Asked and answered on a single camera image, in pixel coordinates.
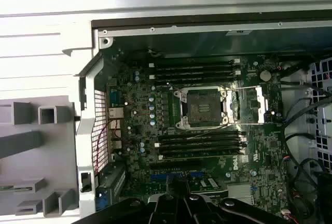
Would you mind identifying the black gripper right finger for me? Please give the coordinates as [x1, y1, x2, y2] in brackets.
[184, 181, 289, 224]

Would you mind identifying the green motherboard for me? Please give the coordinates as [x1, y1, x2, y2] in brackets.
[106, 52, 288, 224]

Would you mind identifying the black RAM slot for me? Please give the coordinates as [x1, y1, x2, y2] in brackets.
[157, 130, 246, 138]
[157, 149, 246, 160]
[157, 136, 246, 144]
[153, 58, 241, 65]
[149, 74, 241, 81]
[153, 69, 241, 76]
[154, 142, 246, 151]
[149, 62, 241, 69]

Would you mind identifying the silver chipset heatsink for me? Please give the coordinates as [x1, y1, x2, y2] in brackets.
[227, 184, 254, 206]

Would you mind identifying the green RAM stick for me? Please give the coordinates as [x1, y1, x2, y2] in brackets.
[0, 185, 32, 191]

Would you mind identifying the thin metal locking lever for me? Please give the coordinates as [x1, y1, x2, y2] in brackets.
[186, 122, 262, 139]
[167, 81, 260, 91]

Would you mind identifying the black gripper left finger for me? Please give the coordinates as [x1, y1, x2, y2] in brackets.
[77, 177, 186, 224]

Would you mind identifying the CPU socket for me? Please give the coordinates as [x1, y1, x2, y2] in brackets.
[173, 86, 229, 129]

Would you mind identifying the grey parts rack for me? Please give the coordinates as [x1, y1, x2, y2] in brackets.
[0, 95, 78, 217]

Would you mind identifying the round coin battery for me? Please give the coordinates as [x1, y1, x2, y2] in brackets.
[259, 69, 272, 82]

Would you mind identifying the blue expansion slot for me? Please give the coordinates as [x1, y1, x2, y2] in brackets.
[149, 172, 203, 182]

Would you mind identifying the silver drive cage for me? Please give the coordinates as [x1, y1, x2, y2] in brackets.
[306, 59, 332, 164]

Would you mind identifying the metal socket cover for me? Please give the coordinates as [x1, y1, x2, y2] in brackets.
[223, 85, 269, 125]

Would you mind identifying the silver port block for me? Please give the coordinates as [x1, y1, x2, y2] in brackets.
[107, 107, 125, 119]

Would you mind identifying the black cable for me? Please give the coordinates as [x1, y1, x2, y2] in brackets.
[282, 77, 332, 224]

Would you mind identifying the black open PC case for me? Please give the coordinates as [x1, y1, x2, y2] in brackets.
[74, 11, 332, 224]

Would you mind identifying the blue port connector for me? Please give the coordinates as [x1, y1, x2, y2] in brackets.
[110, 91, 123, 105]

